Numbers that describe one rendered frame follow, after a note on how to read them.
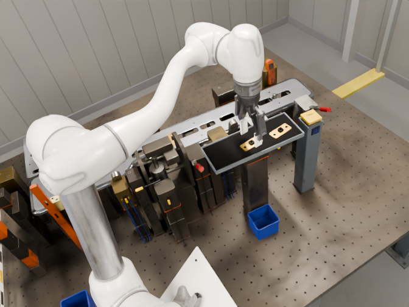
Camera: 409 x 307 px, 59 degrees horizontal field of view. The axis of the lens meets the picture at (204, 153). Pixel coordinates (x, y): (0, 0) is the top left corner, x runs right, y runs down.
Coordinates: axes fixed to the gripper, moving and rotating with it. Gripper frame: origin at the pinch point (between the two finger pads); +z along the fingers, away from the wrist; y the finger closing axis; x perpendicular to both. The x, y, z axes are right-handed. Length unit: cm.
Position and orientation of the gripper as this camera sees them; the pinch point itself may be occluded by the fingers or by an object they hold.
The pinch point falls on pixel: (251, 133)
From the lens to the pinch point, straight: 131.6
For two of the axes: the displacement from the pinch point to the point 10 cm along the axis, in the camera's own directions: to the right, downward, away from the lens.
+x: 8.3, -4.8, 2.8
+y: 5.4, 5.7, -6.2
